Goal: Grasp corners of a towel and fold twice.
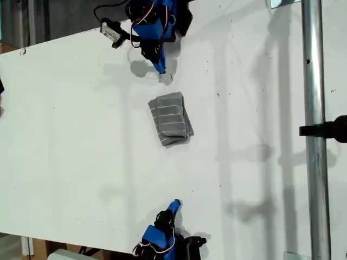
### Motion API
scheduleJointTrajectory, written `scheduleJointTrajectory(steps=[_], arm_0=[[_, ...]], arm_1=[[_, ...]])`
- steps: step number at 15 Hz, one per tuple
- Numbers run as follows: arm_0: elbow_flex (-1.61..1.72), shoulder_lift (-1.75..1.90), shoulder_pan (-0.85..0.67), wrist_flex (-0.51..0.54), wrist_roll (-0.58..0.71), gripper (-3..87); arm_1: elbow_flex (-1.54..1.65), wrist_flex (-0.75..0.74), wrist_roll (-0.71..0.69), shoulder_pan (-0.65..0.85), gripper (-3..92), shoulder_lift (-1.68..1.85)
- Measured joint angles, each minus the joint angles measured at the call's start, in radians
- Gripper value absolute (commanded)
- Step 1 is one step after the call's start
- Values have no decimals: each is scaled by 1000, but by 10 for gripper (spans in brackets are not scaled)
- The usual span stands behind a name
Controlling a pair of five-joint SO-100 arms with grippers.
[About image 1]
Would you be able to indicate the white plastic container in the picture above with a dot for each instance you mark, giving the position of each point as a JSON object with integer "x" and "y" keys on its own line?
{"x": 65, "y": 255}

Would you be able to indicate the brown cardboard box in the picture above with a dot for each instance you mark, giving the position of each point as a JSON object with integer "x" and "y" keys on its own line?
{"x": 40, "y": 247}

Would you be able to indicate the black camera box white label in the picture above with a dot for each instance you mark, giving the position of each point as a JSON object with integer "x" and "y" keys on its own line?
{"x": 109, "y": 29}

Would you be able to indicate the black clamp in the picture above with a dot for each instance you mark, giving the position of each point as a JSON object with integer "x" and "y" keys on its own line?
{"x": 330, "y": 130}

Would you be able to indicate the grey white-striped towel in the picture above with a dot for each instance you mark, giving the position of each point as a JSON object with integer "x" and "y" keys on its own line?
{"x": 170, "y": 119}

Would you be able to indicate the steel post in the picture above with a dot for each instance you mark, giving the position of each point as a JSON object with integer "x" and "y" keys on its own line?
{"x": 314, "y": 81}

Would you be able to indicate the black camera stalk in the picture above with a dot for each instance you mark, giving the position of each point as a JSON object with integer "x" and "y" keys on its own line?
{"x": 124, "y": 39}

